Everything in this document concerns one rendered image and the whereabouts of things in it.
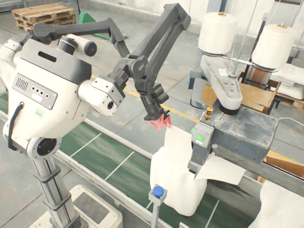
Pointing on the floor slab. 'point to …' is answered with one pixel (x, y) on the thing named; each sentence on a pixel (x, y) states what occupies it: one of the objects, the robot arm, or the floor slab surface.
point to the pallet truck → (83, 17)
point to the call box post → (155, 216)
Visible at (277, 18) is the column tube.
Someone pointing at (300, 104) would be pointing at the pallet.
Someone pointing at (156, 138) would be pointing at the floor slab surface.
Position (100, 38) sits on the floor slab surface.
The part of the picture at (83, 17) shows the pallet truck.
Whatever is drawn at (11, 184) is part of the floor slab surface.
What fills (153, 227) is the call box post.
